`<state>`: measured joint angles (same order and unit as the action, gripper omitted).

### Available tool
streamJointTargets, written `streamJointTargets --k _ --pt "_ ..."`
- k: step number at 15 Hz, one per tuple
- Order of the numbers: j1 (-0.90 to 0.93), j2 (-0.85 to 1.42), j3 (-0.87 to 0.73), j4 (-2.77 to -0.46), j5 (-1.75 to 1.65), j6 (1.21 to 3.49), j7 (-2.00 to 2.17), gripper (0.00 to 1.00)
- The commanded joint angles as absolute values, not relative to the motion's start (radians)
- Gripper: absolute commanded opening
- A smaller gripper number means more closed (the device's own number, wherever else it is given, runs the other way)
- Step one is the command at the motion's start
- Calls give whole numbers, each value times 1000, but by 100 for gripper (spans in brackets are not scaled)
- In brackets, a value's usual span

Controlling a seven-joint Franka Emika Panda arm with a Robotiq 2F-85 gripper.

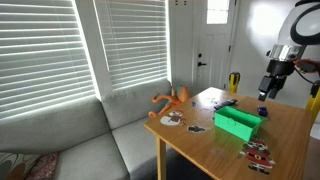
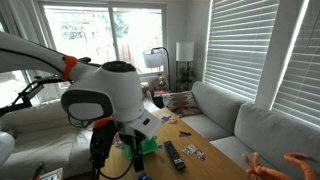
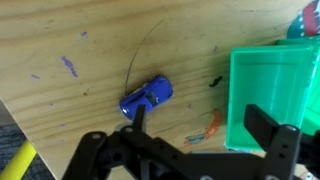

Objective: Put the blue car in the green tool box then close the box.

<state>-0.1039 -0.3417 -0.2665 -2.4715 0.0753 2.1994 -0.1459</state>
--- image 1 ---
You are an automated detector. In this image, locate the black remote control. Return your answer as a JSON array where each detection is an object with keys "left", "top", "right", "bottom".
[{"left": 213, "top": 98, "right": 239, "bottom": 111}]

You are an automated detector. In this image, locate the wide white window blind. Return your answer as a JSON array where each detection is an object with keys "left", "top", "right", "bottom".
[{"left": 0, "top": 0, "right": 98, "bottom": 121}]

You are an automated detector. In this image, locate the yellow stand with black clamp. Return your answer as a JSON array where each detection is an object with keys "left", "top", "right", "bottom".
[{"left": 305, "top": 79, "right": 320, "bottom": 126}]

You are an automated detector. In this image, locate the pink patterned pillow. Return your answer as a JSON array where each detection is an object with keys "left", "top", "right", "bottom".
[{"left": 25, "top": 152, "right": 60, "bottom": 180}]

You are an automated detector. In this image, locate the orange octopus plush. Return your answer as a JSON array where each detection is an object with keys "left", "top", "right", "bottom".
[{"left": 148, "top": 85, "right": 191, "bottom": 120}]

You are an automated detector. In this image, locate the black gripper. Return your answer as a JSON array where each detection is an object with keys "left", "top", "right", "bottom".
[{"left": 257, "top": 59, "right": 296, "bottom": 103}]

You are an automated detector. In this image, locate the beige pillow with brown ovals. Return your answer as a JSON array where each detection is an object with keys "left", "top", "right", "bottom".
[{"left": 0, "top": 151, "right": 36, "bottom": 180}]

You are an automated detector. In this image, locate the small dark paper cutout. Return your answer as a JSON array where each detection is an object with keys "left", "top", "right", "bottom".
[{"left": 187, "top": 125, "right": 207, "bottom": 134}]

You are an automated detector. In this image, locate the yellow post with black band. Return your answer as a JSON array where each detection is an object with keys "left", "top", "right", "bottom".
[{"left": 228, "top": 71, "right": 241, "bottom": 94}]

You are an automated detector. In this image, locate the blue toy car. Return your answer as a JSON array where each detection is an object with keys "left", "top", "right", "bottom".
[{"left": 256, "top": 105, "right": 269, "bottom": 117}]

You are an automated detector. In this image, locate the snowman paper cutout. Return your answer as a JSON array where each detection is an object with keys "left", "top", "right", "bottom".
[{"left": 159, "top": 110, "right": 186, "bottom": 127}]

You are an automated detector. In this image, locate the grey fabric sofa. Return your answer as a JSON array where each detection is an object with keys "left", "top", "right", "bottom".
[{"left": 0, "top": 78, "right": 188, "bottom": 180}]

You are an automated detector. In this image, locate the black cable with orange connector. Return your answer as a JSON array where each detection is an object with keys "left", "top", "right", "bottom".
[{"left": 293, "top": 58, "right": 320, "bottom": 88}]

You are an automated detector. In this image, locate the wooden table leg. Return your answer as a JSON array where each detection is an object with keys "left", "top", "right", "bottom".
[{"left": 155, "top": 136, "right": 168, "bottom": 180}]

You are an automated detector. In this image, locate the narrow white window blind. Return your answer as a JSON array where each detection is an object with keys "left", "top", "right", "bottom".
[{"left": 93, "top": 0, "right": 169, "bottom": 90}]

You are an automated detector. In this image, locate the green plastic tool box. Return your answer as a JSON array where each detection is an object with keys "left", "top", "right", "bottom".
[{"left": 213, "top": 105, "right": 267, "bottom": 142}]

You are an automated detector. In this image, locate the Santa paper cutout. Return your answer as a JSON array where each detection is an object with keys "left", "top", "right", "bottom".
[{"left": 239, "top": 138, "right": 277, "bottom": 175}]

